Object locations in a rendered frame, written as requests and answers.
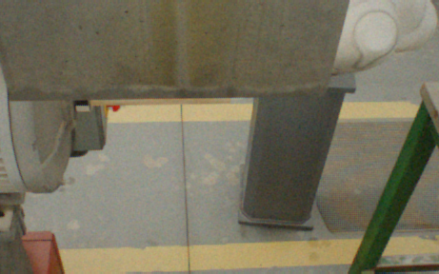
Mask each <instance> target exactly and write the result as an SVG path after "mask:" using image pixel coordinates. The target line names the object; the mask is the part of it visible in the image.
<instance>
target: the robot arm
mask: <svg viewBox="0 0 439 274"><path fill-rule="evenodd" d="M436 20H437V16H436V9H435V7H434V6H433V4H432V3H431V2H430V0H350V3H349V8H348V11H347V17H346V20H345V23H344V28H343V31H342V33H341V40H340V43H339V46H338V50H337V53H336V57H335V63H334V65H333V68H332V71H331V76H336V75H338V73H341V74H345V73H352V72H355V71H360V70H367V69H370V68H375V67H377V66H378V65H380V64H382V63H384V61H387V59H388V58H390V57H391V55H392V54H393V53H394V52H404V51H413V50H416V49H420V48H422V47H423V46H424V45H427V44H428V42H429V41H430V39H431V37H432V35H433V33H434V31H435V29H436Z"/></svg>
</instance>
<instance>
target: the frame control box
mask: <svg viewBox="0 0 439 274"><path fill-rule="evenodd" d="M108 114H109V108H107V106H93V108H92V110H88V111H79V117H78V121H77V126H76V127H75V146H74V149H73V151H72V152H71V153H70V158H80V157H83V156H85V155H87V153H88V152H89V151H94V150H103V148H104V145H105V144H106V141H107V121H108Z"/></svg>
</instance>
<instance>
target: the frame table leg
mask: <svg viewBox="0 0 439 274"><path fill-rule="evenodd" d="M429 117H430V115H429V112H428V109H427V108H426V106H425V103H424V101H423V99H422V102H421V105H420V106H419V109H418V111H417V112H416V114H415V118H414V119H413V121H412V125H411V127H410V128H409V133H408V134H407V138H406V140H405V141H404V144H403V146H402V148H401V150H400V154H399V155H398V157H397V159H396V162H395V165H394V166H393V169H392V172H391V173H390V176H389V178H388V180H387V184H386V186H385V187H384V191H383V193H382V194H381V196H380V200H379V202H378V204H377V207H376V208H375V210H374V211H373V215H372V217H371V219H370V222H369V225H368V227H367V231H366V232H365V234H364V238H363V239H362V242H361V243H360V246H359V247H358V249H357V253H356V254H355V256H354V258H353V261H352V264H351V265H350V267H349V271H348V273H347V274H358V273H359V270H363V269H374V270H375V267H376V266H377V264H378V263H379V260H380V258H381V257H382V254H383V252H384V250H385V249H386V246H387V244H388V243H389V239H390V237H391V236H392V232H393V231H394V230H395V228H396V226H397V224H398V223H399V220H400V218H401V217H402V214H403V212H404V210H405V209H406V206H407V204H408V203H409V199H410V197H411V196H412V193H413V191H414V190H415V188H416V186H417V185H418V181H419V180H420V178H421V177H422V174H423V172H424V171H425V167H426V165H427V164H428V162H429V158H430V157H431V154H432V152H433V151H434V148H435V147H436V143H435V141H434V138H433V136H432V134H431V131H430V129H429V127H428V125H427V123H428V121H429Z"/></svg>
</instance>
